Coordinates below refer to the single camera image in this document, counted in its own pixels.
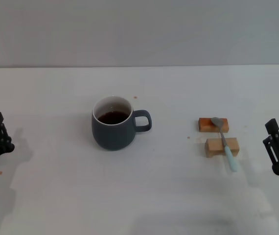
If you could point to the grey ceramic cup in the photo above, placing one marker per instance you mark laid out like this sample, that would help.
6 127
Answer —
112 135

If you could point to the light notched wooden block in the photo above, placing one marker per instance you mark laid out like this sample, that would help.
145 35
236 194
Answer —
214 145

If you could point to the orange wooden block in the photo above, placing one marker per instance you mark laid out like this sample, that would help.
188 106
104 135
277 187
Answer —
205 124

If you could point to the dark coffee liquid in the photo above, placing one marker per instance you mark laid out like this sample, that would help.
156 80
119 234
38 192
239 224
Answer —
112 118

